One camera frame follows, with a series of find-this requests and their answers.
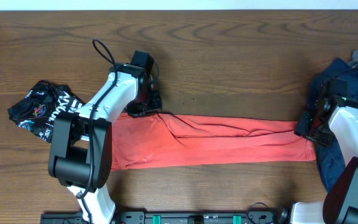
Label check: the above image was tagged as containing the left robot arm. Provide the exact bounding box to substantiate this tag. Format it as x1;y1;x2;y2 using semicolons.
48;62;162;223

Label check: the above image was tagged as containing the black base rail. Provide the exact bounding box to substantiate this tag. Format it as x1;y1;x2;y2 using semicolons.
40;201;290;224

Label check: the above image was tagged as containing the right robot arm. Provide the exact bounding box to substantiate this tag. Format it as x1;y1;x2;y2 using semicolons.
289;106;358;224

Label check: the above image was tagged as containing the red printed t-shirt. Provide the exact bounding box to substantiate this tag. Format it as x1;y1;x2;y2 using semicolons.
111;113;316;171

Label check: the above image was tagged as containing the black printed folded garment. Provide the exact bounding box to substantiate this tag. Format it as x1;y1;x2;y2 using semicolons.
7;80;85;143

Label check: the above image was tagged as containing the navy blue garment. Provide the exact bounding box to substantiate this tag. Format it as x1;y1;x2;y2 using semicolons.
295;58;358;192

